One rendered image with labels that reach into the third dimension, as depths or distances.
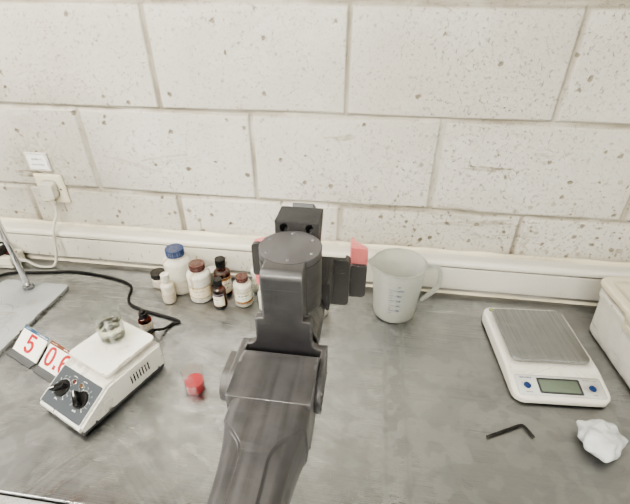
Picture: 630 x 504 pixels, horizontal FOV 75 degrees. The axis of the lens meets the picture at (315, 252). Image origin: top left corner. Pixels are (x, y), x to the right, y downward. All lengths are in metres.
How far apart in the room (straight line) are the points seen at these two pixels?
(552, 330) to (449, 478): 0.44
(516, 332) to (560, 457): 0.27
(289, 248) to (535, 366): 0.73
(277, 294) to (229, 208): 0.81
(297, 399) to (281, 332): 0.07
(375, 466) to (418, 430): 0.11
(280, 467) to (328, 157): 0.82
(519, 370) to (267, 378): 0.71
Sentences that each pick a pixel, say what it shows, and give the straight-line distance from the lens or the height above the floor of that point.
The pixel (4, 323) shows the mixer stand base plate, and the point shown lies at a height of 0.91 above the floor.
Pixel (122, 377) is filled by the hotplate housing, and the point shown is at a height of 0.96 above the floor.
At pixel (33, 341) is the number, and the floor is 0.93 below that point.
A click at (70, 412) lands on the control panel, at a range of 0.93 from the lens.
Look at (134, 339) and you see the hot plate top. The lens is 0.94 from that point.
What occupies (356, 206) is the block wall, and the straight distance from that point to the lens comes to 1.07.
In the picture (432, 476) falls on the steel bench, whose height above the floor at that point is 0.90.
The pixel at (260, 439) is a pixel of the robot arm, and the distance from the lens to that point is 0.31.
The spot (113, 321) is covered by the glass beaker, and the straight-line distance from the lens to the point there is 0.91.
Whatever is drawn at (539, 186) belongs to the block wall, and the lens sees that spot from 1.10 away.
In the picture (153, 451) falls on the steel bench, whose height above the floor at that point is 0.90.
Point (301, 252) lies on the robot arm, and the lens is 0.35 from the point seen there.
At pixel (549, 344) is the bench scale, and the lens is 1.04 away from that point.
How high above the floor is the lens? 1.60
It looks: 33 degrees down
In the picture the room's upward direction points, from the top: straight up
